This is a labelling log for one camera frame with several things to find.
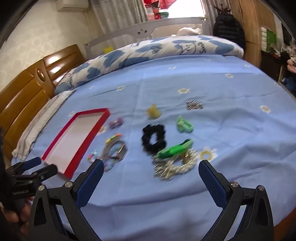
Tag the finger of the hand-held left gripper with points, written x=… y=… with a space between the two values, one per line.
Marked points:
x=45 y=171
x=31 y=162

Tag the white duvet with blue hearts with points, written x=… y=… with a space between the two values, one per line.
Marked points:
x=148 y=49

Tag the white and green packages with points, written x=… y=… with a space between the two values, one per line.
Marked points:
x=268 y=38

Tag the yellow hair claw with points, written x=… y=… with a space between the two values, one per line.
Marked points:
x=154 y=111

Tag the pearl bead scrunchie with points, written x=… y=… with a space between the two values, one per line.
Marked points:
x=175 y=169

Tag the white cloth bundle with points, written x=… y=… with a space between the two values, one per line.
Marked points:
x=188 y=31

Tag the grey bed rail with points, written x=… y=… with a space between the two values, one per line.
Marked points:
x=148 y=29

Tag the stack of red boxes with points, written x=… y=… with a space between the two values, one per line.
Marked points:
x=155 y=9

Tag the grey curtain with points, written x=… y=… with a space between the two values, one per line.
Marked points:
x=120 y=14

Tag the green bow hair clip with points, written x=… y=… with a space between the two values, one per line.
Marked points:
x=183 y=125

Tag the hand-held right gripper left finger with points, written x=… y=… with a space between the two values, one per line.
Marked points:
x=90 y=185

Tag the white air conditioner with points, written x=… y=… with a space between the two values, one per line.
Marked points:
x=71 y=5

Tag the blue floral bed sheet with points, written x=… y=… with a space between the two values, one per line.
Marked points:
x=219 y=88

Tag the dark shelf unit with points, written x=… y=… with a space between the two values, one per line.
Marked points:
x=272 y=62

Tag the wooden wardrobe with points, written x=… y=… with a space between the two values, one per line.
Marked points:
x=252 y=23

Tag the red shallow tray box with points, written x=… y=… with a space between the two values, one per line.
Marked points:
x=69 y=143

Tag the purple hair clip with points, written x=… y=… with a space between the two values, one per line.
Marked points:
x=115 y=123

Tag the wooden headboard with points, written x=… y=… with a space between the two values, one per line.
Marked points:
x=27 y=92

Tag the black scrunchie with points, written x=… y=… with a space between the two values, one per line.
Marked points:
x=146 y=136

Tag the person's left hand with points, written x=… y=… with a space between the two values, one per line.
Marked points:
x=13 y=216

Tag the long green hair clip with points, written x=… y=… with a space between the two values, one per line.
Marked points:
x=173 y=151

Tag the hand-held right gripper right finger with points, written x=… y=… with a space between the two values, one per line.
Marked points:
x=214 y=185

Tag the grey striped pillow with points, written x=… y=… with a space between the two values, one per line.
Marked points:
x=39 y=122

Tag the yellow object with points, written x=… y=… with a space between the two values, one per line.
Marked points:
x=108 y=49

